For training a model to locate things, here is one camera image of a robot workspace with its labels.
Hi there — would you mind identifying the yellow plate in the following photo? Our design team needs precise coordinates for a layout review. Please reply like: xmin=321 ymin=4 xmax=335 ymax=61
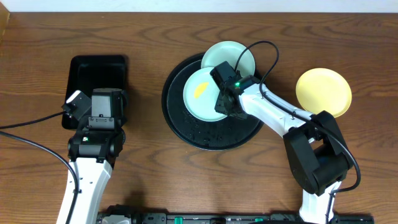
xmin=295 ymin=68 xmax=352 ymax=118

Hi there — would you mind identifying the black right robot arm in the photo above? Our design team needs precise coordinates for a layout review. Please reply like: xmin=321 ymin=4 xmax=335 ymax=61
xmin=211 ymin=73 xmax=360 ymax=223

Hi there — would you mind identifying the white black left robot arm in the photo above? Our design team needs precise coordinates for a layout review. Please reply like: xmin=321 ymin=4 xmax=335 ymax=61
xmin=57 ymin=88 xmax=127 ymax=223

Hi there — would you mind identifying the black rectangular tray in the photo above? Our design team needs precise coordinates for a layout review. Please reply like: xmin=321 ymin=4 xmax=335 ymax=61
xmin=61 ymin=54 xmax=128 ymax=131

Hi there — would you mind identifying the black round tray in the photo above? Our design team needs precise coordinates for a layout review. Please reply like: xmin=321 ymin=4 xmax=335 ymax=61
xmin=161 ymin=53 xmax=264 ymax=151

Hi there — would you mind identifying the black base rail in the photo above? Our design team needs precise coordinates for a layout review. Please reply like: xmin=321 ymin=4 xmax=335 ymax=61
xmin=94 ymin=205 xmax=375 ymax=224

